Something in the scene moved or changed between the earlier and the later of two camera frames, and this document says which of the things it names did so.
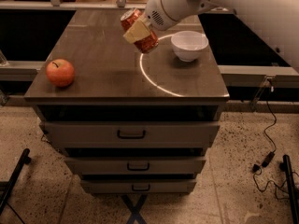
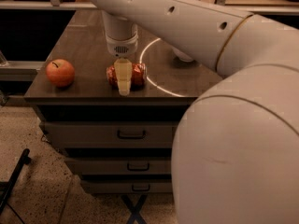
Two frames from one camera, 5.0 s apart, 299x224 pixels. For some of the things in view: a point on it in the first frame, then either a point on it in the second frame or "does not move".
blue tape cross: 135,209 does not move
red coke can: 147,46 -> 138,77
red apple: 60,73 does not move
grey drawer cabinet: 127,122 does not move
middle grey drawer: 135,164 does not move
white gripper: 156,10 -> 121,49
